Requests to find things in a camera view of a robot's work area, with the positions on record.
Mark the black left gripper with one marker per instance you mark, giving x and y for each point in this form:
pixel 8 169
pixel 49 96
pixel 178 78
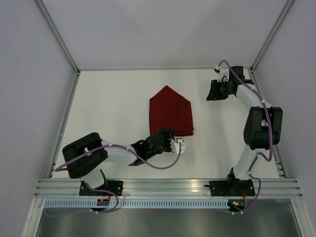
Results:
pixel 169 134

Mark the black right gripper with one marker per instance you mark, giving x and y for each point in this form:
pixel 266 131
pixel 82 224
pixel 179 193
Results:
pixel 214 94

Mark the dark red cloth napkin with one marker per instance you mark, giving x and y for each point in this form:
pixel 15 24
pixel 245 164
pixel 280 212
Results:
pixel 170 110

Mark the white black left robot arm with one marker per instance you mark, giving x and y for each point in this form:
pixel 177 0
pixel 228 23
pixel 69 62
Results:
pixel 83 156

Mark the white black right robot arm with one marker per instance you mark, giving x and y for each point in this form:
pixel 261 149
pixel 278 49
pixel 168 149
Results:
pixel 261 132

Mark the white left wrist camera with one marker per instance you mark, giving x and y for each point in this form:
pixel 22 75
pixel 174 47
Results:
pixel 178 146

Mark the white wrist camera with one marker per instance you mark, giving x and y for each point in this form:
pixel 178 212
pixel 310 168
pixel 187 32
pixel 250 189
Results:
pixel 222 73
pixel 178 146

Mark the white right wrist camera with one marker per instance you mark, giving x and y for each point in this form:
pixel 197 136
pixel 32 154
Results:
pixel 222 73

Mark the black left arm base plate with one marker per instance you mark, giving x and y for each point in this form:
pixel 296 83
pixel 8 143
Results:
pixel 113 186

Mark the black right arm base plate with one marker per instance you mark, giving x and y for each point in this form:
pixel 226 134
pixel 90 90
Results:
pixel 234 189

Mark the left aluminium side rail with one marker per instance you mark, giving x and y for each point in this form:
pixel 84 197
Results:
pixel 61 130

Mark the right aluminium frame post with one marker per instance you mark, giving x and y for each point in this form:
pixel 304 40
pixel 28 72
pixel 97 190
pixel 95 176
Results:
pixel 272 33

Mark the aluminium frame post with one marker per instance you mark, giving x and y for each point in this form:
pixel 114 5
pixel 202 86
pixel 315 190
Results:
pixel 51 25
pixel 272 33

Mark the aluminium front rail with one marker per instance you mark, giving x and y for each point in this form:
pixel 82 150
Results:
pixel 169 188

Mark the white slotted cable duct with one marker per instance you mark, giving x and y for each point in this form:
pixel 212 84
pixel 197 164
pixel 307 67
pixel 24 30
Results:
pixel 137 203

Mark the left aluminium frame post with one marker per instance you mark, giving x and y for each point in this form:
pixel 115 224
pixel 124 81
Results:
pixel 51 25

